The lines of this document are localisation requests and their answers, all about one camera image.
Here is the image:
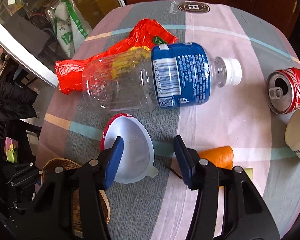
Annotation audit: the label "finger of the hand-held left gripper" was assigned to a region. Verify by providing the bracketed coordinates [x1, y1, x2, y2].
[9, 162, 43, 188]
[6, 191, 37, 213]

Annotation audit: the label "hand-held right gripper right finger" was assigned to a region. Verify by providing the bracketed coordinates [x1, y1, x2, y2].
[173, 135, 280, 240]

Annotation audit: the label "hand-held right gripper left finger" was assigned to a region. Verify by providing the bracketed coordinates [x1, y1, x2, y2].
[22, 135, 125, 240]

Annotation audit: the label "red soda can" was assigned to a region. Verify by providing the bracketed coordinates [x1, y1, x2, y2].
[266, 67, 300, 115]

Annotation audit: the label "black hairpin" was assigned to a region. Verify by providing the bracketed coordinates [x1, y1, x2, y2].
[165, 165, 184, 180]

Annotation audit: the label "coloured sticky notes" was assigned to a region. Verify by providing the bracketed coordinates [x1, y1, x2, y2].
[4, 137, 19, 164]

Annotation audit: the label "woven straw basket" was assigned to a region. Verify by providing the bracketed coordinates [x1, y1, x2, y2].
[41, 158, 111, 232]

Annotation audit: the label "orange peel piece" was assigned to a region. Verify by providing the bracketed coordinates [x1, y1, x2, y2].
[198, 146, 234, 170]

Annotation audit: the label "table with checked cloth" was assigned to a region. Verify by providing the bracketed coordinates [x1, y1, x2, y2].
[36, 0, 300, 240]

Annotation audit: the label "black jacket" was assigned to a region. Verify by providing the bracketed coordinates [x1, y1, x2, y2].
[0, 79, 38, 123]

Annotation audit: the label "clear bottle with blue label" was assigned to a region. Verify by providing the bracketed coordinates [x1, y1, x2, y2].
[82, 42, 242, 112]

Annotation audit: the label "red plastic bag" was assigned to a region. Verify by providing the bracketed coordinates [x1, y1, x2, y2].
[54, 19, 178, 95]

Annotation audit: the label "green and white plastic bag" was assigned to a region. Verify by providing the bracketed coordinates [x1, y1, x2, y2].
[45, 0, 92, 58]

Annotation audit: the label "glass display cabinet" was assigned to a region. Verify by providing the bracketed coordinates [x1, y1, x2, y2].
[0, 0, 127, 88]

